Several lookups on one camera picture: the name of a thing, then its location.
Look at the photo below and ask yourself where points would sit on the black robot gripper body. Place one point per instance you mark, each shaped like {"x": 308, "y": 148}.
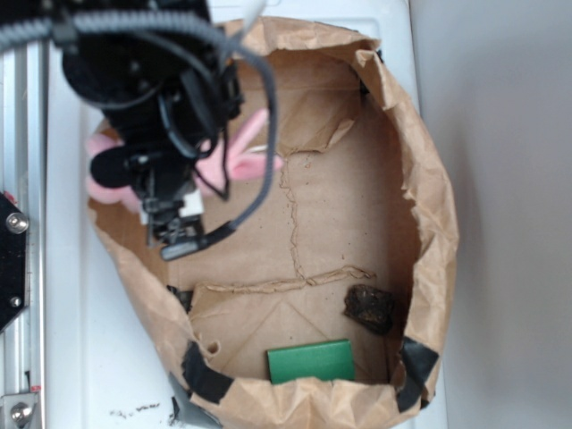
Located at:
{"x": 167, "y": 125}

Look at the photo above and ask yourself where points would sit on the pink plush bunny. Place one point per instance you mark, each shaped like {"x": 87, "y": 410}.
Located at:
{"x": 243, "y": 163}

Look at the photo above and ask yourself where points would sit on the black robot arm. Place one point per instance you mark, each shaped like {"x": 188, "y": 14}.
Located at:
{"x": 149, "y": 51}

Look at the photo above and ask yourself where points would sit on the brown paper bag tray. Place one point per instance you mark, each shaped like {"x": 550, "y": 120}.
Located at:
{"x": 362, "y": 198}

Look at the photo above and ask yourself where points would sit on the dark brown rough chunk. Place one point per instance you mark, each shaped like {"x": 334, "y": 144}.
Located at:
{"x": 370, "y": 307}

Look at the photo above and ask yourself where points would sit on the green rectangular block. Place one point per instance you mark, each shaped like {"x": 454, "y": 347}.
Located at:
{"x": 326, "y": 361}

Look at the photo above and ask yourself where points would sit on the aluminium frame rail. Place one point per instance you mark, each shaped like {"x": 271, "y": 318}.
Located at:
{"x": 23, "y": 177}

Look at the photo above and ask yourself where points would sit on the black metal bracket plate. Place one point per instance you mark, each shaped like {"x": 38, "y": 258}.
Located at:
{"x": 13, "y": 261}

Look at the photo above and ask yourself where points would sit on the silver corner bracket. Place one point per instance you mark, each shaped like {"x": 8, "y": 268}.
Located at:
{"x": 20, "y": 411}

